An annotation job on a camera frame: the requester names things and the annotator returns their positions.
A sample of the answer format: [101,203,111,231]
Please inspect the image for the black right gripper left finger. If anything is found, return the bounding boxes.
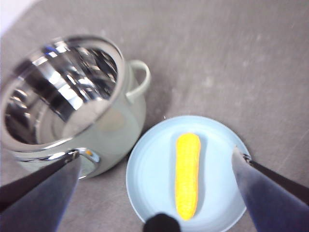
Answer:
[0,148,82,232]

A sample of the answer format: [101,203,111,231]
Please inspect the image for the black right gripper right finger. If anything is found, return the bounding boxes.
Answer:
[231,145,309,232]

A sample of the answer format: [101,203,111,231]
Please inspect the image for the yellow corn cob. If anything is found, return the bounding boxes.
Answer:
[174,132,202,221]

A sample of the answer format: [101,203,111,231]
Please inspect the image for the pale green electric steamer pot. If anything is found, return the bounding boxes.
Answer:
[0,35,152,179]

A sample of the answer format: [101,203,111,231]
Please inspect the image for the light blue round plate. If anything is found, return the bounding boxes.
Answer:
[125,115,249,232]

